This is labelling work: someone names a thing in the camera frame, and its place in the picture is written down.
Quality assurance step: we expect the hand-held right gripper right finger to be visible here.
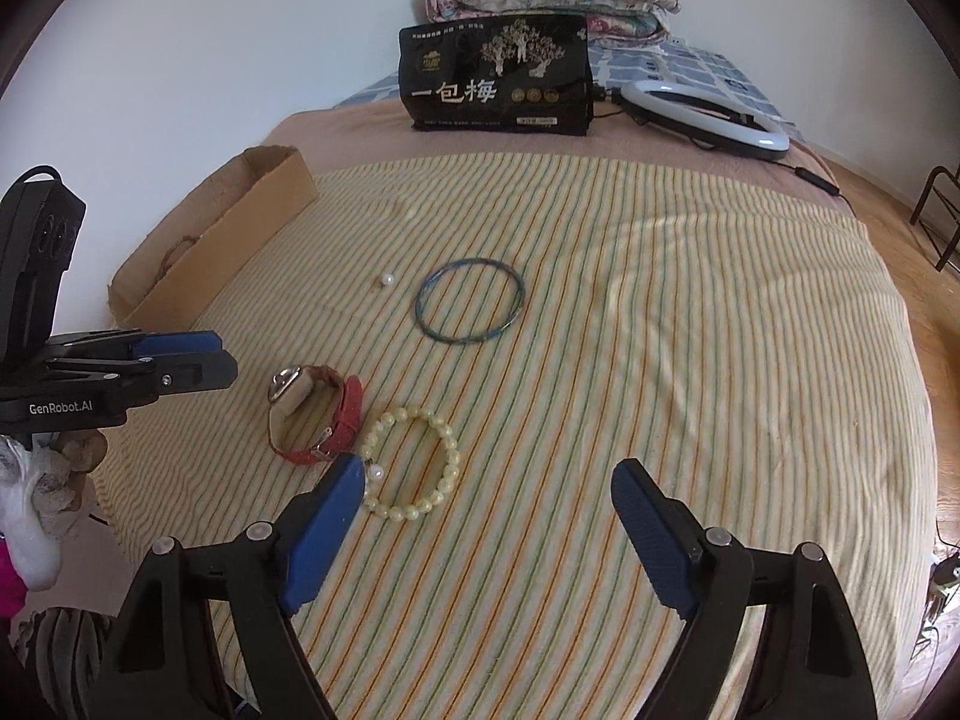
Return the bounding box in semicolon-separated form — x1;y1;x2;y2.
610;457;878;720

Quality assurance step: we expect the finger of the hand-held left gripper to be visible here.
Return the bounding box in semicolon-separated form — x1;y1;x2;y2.
46;328;224;359
45;350;239;413

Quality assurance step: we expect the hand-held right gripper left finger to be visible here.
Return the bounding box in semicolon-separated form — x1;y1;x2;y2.
84;454;366;720

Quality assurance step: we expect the cardboard box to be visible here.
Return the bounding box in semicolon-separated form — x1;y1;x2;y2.
109;146;319;332

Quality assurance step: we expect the red strap wristwatch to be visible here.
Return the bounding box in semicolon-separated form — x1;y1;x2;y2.
268;364;365;467

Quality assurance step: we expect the pale yellow bead bracelet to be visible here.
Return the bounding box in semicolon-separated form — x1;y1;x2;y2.
359;406;461;521

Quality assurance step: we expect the blue bangle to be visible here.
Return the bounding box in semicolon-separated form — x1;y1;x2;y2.
415;258;524;346

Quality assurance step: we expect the person's left hand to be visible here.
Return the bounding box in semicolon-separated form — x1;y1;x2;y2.
0;427;106;592

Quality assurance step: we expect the striped yellow towel blanket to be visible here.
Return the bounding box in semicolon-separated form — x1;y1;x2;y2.
94;148;942;720

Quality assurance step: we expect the pink bed cover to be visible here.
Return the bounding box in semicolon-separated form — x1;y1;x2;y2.
112;94;852;331

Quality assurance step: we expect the black printed package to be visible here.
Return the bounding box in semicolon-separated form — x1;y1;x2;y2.
398;13;594;137

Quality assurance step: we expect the black metal rack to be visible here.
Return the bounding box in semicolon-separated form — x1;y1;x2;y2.
910;165;960;271

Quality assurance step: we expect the black cable with remote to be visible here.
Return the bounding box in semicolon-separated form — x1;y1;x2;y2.
592;82;860;222

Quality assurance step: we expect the white ring light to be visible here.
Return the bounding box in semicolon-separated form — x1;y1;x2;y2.
619;79;791;160

